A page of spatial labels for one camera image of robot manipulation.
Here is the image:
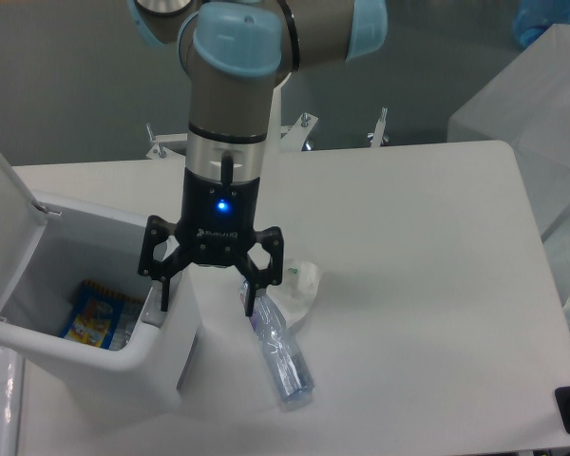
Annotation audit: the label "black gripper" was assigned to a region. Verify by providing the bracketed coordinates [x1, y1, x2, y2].
[138, 169, 284, 317]

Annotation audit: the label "white push-lid trash can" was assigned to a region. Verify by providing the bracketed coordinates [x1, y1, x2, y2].
[0, 153, 201, 410]

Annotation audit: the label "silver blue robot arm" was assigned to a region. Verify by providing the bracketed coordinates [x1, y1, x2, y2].
[128, 0, 388, 313]

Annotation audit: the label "crumpled white tissue wrapper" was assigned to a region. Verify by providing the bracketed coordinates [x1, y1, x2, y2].
[267, 258, 323, 331]

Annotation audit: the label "colourful snack wrapper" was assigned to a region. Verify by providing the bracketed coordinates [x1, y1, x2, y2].
[59, 279, 144, 351]

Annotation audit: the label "crushed clear plastic bottle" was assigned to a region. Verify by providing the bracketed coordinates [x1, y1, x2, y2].
[249, 291, 315, 411]

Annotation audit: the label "silver clamp bolt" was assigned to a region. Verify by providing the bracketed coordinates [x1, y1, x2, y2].
[367, 106, 390, 148]

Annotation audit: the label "clear plastic sheet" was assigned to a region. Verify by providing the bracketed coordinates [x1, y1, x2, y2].
[0, 346, 24, 455]

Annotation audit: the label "blue water jug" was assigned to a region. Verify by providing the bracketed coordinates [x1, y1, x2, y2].
[512, 0, 570, 48]

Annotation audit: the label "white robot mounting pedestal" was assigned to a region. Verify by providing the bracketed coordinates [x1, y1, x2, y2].
[265, 85, 282, 154]

